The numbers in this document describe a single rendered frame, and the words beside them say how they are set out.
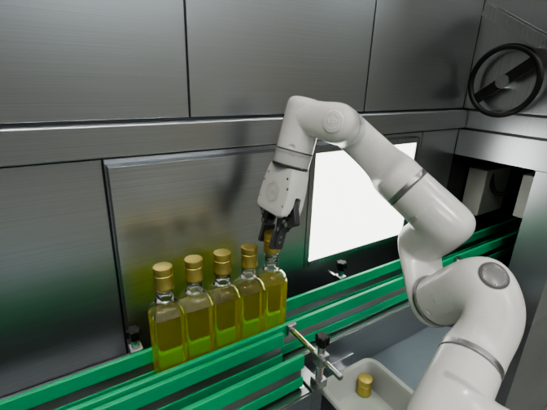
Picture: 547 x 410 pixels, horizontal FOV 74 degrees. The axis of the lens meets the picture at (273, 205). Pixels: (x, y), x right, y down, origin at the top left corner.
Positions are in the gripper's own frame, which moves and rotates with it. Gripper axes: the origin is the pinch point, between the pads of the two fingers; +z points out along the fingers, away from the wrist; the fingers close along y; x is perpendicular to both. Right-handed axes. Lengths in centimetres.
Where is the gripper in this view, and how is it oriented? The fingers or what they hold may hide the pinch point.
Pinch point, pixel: (272, 236)
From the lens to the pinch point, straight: 76.2
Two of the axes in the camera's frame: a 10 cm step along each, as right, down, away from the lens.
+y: 5.4, 3.0, -7.8
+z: -2.5, 9.5, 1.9
